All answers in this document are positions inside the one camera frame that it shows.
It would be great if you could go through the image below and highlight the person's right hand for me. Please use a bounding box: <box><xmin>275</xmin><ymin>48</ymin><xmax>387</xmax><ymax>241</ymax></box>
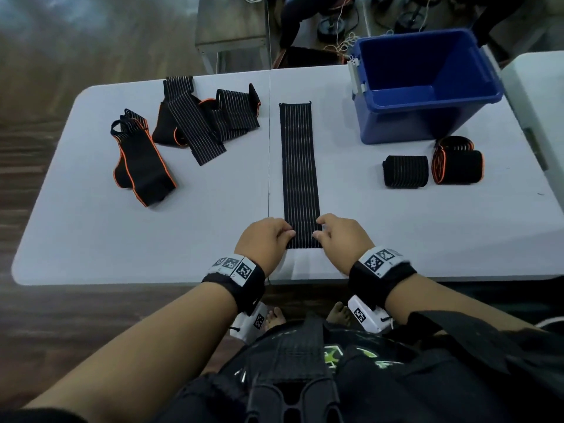
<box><xmin>311</xmin><ymin>214</ymin><xmax>375</xmax><ymax>276</ymax></box>

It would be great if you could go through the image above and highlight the crumpled black striped orange wrap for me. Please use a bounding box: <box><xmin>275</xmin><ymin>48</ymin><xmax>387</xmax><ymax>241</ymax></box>
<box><xmin>198</xmin><ymin>83</ymin><xmax>262</xmax><ymax>142</ymax></box>

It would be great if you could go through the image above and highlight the person's black clothing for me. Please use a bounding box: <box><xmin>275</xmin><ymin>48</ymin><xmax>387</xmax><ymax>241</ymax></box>
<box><xmin>152</xmin><ymin>310</ymin><xmax>564</xmax><ymax>423</ymax></box>

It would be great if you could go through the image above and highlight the white cable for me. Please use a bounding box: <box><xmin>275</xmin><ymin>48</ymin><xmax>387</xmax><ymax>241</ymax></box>
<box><xmin>323</xmin><ymin>0</ymin><xmax>361</xmax><ymax>58</ymax></box>

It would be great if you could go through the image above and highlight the folded black striped wrap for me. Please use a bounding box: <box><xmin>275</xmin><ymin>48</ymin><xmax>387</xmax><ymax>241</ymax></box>
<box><xmin>162</xmin><ymin>75</ymin><xmax>227</xmax><ymax>167</ymax></box>

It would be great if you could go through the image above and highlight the loose black wrap orange edge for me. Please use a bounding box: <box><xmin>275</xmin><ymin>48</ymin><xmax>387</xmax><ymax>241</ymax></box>
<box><xmin>110</xmin><ymin>108</ymin><xmax>178</xmax><ymax>208</ymax></box>

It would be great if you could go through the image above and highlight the white side table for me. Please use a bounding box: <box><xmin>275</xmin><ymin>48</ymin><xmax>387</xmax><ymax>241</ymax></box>
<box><xmin>500</xmin><ymin>50</ymin><xmax>564</xmax><ymax>213</ymax></box>

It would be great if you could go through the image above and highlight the wrist camera black strap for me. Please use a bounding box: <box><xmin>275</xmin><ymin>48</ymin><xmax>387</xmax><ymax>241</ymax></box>
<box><xmin>202</xmin><ymin>253</ymin><xmax>268</xmax><ymax>345</ymax></box>
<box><xmin>347</xmin><ymin>246</ymin><xmax>417</xmax><ymax>334</ymax></box>

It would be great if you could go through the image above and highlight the person's right foot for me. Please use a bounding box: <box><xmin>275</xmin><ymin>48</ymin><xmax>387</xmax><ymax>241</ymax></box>
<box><xmin>325</xmin><ymin>301</ymin><xmax>353</xmax><ymax>328</ymax></box>

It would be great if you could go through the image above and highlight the rolled black wrap orange edge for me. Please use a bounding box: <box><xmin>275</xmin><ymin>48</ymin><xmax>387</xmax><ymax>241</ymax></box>
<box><xmin>431</xmin><ymin>136</ymin><xmax>485</xmax><ymax>186</ymax></box>

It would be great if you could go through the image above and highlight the left wrist camera black strap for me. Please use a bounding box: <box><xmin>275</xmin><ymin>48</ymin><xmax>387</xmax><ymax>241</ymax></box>
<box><xmin>202</xmin><ymin>253</ymin><xmax>268</xmax><ymax>345</ymax></box>

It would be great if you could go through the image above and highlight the right wrist camera black strap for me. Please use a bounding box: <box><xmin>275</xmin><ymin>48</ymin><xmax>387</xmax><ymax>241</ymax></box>
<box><xmin>347</xmin><ymin>246</ymin><xmax>417</xmax><ymax>334</ymax></box>

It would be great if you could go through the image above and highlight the person's left hand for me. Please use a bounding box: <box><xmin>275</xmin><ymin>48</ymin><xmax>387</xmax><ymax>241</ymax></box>
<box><xmin>234</xmin><ymin>217</ymin><xmax>297</xmax><ymax>276</ymax></box>

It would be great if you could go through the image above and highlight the rolled black striped wrap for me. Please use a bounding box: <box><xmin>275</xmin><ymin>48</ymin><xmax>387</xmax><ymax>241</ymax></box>
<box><xmin>382</xmin><ymin>155</ymin><xmax>429</xmax><ymax>189</ymax></box>

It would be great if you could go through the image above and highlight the long black striped wrap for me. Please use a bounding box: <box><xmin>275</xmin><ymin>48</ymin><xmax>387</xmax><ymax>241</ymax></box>
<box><xmin>279</xmin><ymin>101</ymin><xmax>323</xmax><ymax>250</ymax></box>

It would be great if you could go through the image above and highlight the person's foot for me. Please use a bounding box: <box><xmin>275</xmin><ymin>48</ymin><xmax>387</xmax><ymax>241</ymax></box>
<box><xmin>264</xmin><ymin>307</ymin><xmax>287</xmax><ymax>332</ymax></box>
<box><xmin>325</xmin><ymin>301</ymin><xmax>353</xmax><ymax>328</ymax></box>

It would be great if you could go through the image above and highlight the person's left foot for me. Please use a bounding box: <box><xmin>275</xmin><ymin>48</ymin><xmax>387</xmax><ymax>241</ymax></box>
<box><xmin>264</xmin><ymin>307</ymin><xmax>287</xmax><ymax>332</ymax></box>

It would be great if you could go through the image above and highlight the grey metal table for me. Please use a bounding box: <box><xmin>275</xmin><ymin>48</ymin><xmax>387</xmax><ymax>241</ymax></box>
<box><xmin>195</xmin><ymin>0</ymin><xmax>271</xmax><ymax>75</ymax></box>

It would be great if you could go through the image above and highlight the black round chair base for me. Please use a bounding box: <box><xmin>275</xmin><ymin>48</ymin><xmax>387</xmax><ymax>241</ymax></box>
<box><xmin>316</xmin><ymin>15</ymin><xmax>347</xmax><ymax>43</ymax></box>
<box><xmin>393</xmin><ymin>9</ymin><xmax>427</xmax><ymax>34</ymax></box>

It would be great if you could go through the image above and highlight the blue plastic bin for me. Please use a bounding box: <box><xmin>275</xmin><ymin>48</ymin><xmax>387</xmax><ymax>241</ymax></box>
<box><xmin>348</xmin><ymin>28</ymin><xmax>506</xmax><ymax>145</ymax></box>

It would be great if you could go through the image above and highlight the small black orange-trimmed wrap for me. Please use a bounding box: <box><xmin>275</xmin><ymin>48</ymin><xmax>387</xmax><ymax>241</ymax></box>
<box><xmin>152</xmin><ymin>100</ymin><xmax>191</xmax><ymax>149</ymax></box>

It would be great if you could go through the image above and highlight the person's right forearm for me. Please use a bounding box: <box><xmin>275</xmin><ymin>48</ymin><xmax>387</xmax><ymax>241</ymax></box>
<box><xmin>384</xmin><ymin>273</ymin><xmax>540</xmax><ymax>333</ymax></box>

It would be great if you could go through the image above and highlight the person's left forearm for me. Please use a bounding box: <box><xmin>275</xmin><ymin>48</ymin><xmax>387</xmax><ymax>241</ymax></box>
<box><xmin>24</xmin><ymin>282</ymin><xmax>239</xmax><ymax>423</ymax></box>

